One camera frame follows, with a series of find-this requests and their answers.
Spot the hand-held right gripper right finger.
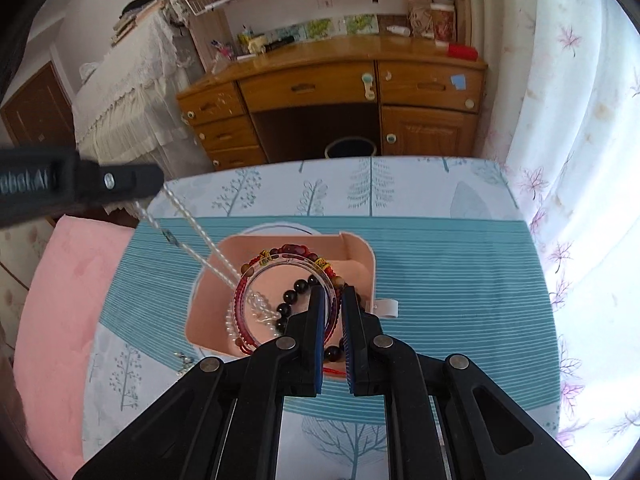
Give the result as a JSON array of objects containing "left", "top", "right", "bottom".
[{"left": 342, "top": 285, "right": 591, "bottom": 480}]

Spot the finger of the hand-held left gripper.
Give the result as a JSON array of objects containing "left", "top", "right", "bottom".
[{"left": 77, "top": 161, "right": 165, "bottom": 207}]

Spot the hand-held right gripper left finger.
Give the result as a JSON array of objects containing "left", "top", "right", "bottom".
[{"left": 72, "top": 285, "right": 326, "bottom": 480}]

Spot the black bead bracelet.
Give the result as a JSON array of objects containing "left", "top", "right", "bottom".
[{"left": 274, "top": 277, "right": 348, "bottom": 363}]

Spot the silver chain necklace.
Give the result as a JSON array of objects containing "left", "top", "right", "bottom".
[{"left": 132, "top": 182, "right": 246, "bottom": 291}]

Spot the pink plastic box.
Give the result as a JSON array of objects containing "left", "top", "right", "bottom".
[{"left": 185, "top": 230, "right": 377, "bottom": 386}]

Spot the red bead bracelet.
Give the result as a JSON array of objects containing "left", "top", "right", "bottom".
[{"left": 231, "top": 242, "right": 348, "bottom": 361}]

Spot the brown wooden door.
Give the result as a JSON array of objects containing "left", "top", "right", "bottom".
[{"left": 0, "top": 62, "right": 81, "bottom": 148}]

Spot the lace-covered furniture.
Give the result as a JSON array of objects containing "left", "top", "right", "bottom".
[{"left": 72, "top": 7, "right": 211, "bottom": 161}]

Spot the tree print tablecloth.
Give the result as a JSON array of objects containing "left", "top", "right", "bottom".
[{"left": 82, "top": 156, "right": 558, "bottom": 480}]

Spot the pink blanket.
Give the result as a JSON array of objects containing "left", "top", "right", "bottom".
[{"left": 12, "top": 215, "right": 138, "bottom": 471}]

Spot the stack of books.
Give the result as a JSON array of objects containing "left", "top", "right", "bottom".
[{"left": 112, "top": 0, "right": 173, "bottom": 46}]

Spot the pink desk ornament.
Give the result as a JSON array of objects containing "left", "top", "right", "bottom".
[{"left": 210, "top": 40, "right": 236, "bottom": 73}]

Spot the wooden bookshelf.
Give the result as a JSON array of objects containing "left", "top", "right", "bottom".
[{"left": 167, "top": 0, "right": 473, "bottom": 73}]

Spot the dark round object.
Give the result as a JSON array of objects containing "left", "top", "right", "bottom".
[{"left": 122, "top": 0, "right": 161, "bottom": 16}]

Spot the floral fabric bundle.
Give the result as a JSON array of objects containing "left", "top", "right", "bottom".
[{"left": 165, "top": 0, "right": 193, "bottom": 26}]

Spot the dark trash bin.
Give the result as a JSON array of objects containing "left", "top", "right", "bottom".
[{"left": 324, "top": 136, "right": 377, "bottom": 160}]

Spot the wooden desk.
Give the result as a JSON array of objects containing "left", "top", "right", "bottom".
[{"left": 176, "top": 35, "right": 488, "bottom": 171}]

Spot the white floral curtain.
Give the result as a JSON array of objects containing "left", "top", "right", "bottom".
[{"left": 472, "top": 0, "right": 640, "bottom": 480}]

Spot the floral canister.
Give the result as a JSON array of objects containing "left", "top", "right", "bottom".
[{"left": 430, "top": 2, "right": 456, "bottom": 41}]

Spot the beige patterned bag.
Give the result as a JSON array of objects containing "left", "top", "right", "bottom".
[{"left": 407, "top": 0, "right": 433, "bottom": 38}]

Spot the clear crystal bracelet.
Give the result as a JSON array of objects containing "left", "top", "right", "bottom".
[{"left": 244, "top": 291, "right": 277, "bottom": 323}]

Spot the white pearl bracelet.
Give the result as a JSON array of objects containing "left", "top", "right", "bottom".
[{"left": 224, "top": 305, "right": 281, "bottom": 348}]

